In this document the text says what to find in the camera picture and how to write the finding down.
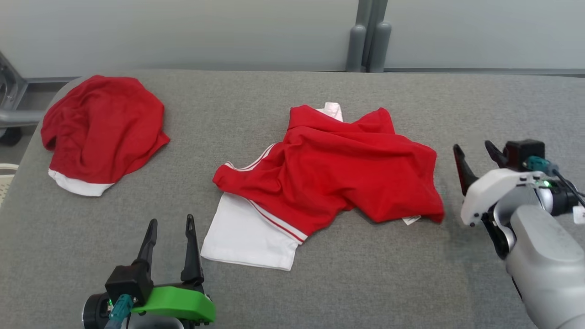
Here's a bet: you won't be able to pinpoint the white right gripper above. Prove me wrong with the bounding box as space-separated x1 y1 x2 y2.
453 140 547 228

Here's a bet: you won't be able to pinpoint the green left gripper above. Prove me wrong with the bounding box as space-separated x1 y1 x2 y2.
130 214 216 325

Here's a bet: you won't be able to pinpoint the red jersey with white sleeves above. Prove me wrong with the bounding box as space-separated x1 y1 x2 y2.
200 102 445 271

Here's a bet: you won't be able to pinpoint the red shorts with white stripes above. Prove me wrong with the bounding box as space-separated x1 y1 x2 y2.
40 74 170 197

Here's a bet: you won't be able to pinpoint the white perforated laundry basket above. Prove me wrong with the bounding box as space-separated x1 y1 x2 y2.
0 163 20 206

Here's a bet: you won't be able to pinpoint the grey vertical partition profile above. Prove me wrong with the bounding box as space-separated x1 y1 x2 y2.
356 0 389 69

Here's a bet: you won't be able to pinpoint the teal right cable connector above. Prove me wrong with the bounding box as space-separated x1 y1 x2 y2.
523 156 559 176

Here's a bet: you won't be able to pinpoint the teal cable connector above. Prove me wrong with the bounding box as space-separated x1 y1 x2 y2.
523 156 559 176
107 295 134 323

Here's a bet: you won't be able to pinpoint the teal left cable connector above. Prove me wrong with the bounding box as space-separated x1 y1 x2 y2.
107 295 134 323

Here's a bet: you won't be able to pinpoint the black right camera cable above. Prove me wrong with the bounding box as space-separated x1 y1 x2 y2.
551 169 585 206

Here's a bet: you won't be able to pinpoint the grey rounded floor post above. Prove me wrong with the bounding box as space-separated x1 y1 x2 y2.
345 24 367 73
368 21 392 74

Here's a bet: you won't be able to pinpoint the grey metal cart frame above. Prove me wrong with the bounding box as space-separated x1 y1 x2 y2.
0 50 83 147

